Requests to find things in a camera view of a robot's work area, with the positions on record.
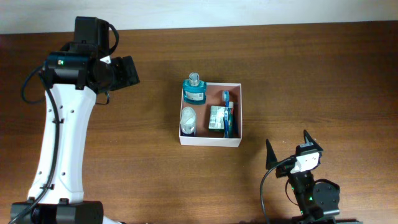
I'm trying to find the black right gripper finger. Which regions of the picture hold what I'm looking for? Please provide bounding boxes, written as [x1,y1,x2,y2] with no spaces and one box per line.
[303,129,318,146]
[266,139,278,170]

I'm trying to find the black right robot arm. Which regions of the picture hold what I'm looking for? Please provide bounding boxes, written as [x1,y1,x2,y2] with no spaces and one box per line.
[259,130,360,224]

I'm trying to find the blue toothbrush with clear cap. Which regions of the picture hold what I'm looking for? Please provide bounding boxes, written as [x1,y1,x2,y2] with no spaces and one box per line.
[222,90,231,138]

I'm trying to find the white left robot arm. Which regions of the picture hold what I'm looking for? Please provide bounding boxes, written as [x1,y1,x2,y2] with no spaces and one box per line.
[10,16,140,223]

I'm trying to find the pink open cardboard box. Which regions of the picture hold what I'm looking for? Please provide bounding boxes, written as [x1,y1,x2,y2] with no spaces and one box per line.
[178,82,243,147]

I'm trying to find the white green toothpaste tube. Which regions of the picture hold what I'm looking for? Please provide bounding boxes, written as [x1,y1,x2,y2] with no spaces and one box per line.
[228,101,234,138]

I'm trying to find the teal mouthwash bottle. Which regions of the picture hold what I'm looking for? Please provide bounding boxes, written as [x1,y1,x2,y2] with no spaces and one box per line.
[182,72,206,105]

